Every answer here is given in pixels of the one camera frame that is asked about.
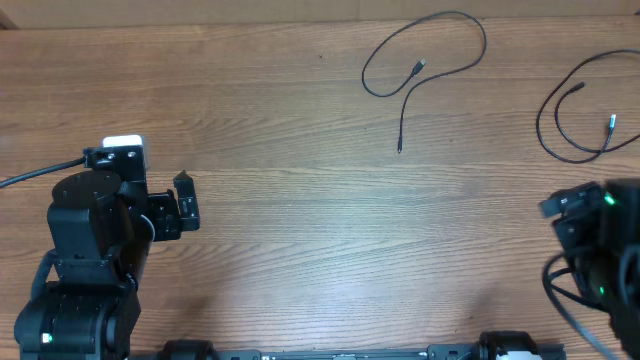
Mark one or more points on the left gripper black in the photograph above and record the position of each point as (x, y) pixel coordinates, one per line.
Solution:
(171, 220)

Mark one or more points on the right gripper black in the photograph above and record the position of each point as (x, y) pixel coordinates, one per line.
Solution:
(576, 231)

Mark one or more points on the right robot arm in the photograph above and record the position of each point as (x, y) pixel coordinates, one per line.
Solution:
(605, 277)

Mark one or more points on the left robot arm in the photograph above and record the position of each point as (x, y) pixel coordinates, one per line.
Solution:
(84, 297)

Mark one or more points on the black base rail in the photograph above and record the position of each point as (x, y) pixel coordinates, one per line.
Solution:
(494, 345)

